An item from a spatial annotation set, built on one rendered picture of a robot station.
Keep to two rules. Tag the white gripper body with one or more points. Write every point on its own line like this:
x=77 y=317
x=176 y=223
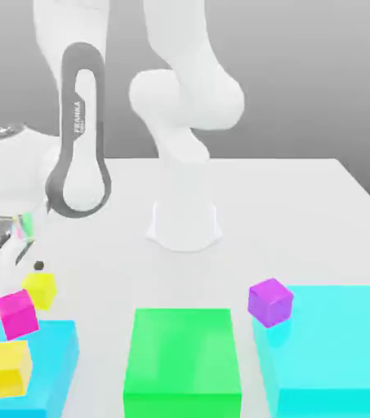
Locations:
x=6 y=269

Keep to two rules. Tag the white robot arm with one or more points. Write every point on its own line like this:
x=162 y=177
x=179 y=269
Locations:
x=184 y=98

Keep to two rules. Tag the small yellow cube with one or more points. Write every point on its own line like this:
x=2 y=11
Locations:
x=39 y=290
x=5 y=370

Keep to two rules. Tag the small pink cube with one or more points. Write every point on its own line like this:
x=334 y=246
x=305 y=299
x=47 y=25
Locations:
x=17 y=315

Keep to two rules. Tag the small purple cube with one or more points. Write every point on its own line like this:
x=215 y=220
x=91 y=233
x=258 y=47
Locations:
x=270 y=302

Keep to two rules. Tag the large sky blue box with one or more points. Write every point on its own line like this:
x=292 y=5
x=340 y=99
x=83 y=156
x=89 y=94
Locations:
x=52 y=362

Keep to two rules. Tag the large green box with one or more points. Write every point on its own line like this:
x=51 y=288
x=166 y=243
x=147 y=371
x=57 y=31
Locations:
x=182 y=356

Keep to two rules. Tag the large cyan box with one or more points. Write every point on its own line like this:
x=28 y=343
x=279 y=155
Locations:
x=331 y=346

